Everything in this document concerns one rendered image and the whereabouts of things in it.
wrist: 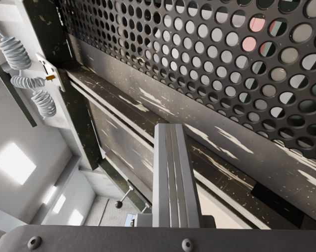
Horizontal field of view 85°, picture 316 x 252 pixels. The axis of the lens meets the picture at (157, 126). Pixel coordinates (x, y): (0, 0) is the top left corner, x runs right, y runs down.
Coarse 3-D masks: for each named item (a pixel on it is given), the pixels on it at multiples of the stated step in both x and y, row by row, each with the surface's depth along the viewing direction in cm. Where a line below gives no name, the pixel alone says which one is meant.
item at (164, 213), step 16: (160, 128) 10; (160, 144) 9; (160, 160) 8; (160, 176) 7; (160, 192) 7; (176, 192) 7; (160, 208) 6; (176, 208) 6; (144, 224) 7; (160, 224) 6; (176, 224) 6
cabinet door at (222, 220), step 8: (200, 192) 49; (200, 200) 52; (208, 200) 48; (208, 208) 51; (216, 208) 48; (216, 216) 50; (224, 216) 47; (216, 224) 52; (224, 224) 49; (232, 224) 46
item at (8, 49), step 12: (0, 0) 46; (12, 36) 54; (0, 48) 52; (12, 48) 56; (24, 48) 56; (12, 60) 58; (24, 60) 56; (0, 72) 59; (12, 96) 65; (36, 96) 64; (48, 96) 67; (24, 108) 70; (48, 108) 68
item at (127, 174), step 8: (112, 152) 99; (112, 160) 95; (120, 160) 95; (120, 168) 92; (128, 168) 92; (128, 176) 89; (136, 176) 89; (136, 184) 86; (144, 184) 86; (144, 192) 83; (152, 192) 83; (152, 200) 80
